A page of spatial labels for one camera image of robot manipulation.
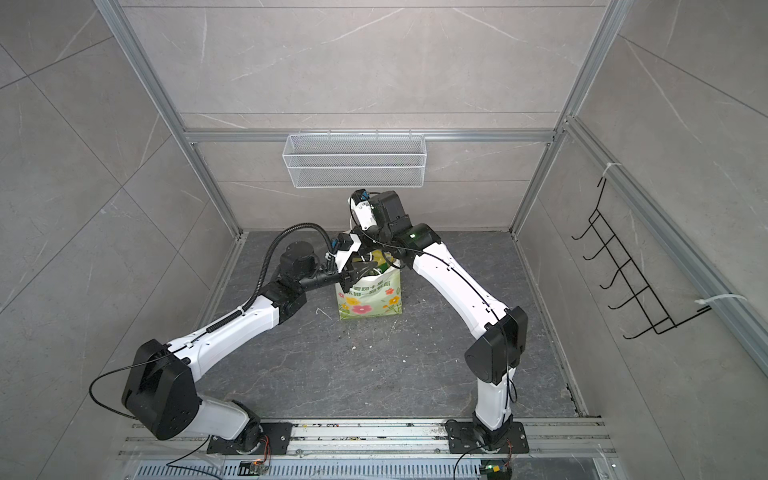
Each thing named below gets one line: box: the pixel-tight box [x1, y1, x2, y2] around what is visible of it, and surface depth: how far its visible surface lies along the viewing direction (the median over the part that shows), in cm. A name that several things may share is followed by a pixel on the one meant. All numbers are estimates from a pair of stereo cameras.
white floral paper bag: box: [335, 264, 403, 321], surface depth 86 cm
